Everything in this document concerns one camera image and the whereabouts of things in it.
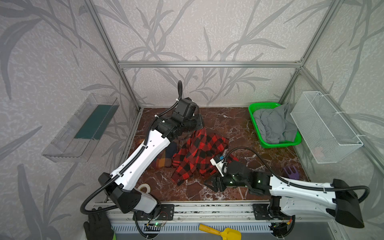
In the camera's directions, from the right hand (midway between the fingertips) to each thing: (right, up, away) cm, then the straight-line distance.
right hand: (207, 175), depth 70 cm
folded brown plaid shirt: (-25, +2, +18) cm, 31 cm away
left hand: (-1, +28, 0) cm, 28 cm away
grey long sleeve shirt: (+51, +24, +35) cm, 66 cm away
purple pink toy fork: (+50, -5, +14) cm, 52 cm away
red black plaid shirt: (-3, +13, +5) cm, 14 cm away
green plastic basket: (+35, +36, +41) cm, 65 cm away
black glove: (-51, -24, -1) cm, 57 cm away
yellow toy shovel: (+9, -25, -4) cm, 27 cm away
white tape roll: (-33, -11, +12) cm, 36 cm away
